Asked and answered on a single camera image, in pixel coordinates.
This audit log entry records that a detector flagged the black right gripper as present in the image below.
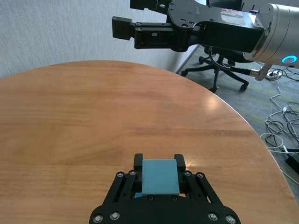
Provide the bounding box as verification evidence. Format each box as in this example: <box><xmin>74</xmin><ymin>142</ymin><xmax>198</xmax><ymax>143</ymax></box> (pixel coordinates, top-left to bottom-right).
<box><xmin>112</xmin><ymin>0</ymin><xmax>269</xmax><ymax>54</ymax></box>

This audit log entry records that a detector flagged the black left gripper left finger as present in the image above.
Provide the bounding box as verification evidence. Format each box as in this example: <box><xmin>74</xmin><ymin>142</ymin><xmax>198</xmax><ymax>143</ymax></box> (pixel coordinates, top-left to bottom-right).
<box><xmin>104</xmin><ymin>153</ymin><xmax>143</xmax><ymax>204</ymax></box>

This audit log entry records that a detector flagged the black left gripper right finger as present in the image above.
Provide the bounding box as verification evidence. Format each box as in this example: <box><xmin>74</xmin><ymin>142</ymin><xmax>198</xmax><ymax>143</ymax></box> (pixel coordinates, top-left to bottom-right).
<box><xmin>174</xmin><ymin>154</ymin><xmax>225</xmax><ymax>206</ymax></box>

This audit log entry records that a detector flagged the blue cube block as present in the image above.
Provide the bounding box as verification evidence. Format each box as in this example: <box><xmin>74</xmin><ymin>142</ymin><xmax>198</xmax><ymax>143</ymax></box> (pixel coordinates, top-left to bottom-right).
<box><xmin>134</xmin><ymin>159</ymin><xmax>181</xmax><ymax>199</ymax></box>

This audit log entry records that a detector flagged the black office chair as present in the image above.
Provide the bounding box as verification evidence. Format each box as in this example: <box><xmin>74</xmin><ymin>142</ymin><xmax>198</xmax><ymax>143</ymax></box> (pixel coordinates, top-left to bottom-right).
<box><xmin>181</xmin><ymin>0</ymin><xmax>250</xmax><ymax>93</ymax></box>

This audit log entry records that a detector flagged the black power adapter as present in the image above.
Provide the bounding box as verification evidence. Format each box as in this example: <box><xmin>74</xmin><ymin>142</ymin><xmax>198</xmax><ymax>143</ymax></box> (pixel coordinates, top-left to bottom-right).
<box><xmin>285</xmin><ymin>154</ymin><xmax>299</xmax><ymax>174</ymax></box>

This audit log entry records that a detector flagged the white power strip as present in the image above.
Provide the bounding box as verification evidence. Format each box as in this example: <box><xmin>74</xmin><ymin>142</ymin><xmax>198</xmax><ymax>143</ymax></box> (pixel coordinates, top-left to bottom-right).
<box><xmin>267</xmin><ymin>70</ymin><xmax>282</xmax><ymax>80</ymax></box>

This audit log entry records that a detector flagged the white floor cable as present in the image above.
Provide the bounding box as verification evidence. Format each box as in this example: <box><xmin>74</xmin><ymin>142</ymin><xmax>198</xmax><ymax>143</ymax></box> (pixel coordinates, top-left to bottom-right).
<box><xmin>269</xmin><ymin>79</ymin><xmax>288</xmax><ymax>115</ymax></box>
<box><xmin>260</xmin><ymin>132</ymin><xmax>299</xmax><ymax>155</ymax></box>

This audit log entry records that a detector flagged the grey floor cable tangle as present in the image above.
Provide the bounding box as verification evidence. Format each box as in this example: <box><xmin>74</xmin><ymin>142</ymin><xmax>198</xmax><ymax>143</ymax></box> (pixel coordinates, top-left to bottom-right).
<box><xmin>265</xmin><ymin>102</ymin><xmax>299</xmax><ymax>150</ymax></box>

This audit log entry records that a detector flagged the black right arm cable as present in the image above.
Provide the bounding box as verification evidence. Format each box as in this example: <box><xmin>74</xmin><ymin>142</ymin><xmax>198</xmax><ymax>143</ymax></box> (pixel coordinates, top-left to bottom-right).
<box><xmin>208</xmin><ymin>46</ymin><xmax>272</xmax><ymax>82</ymax></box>

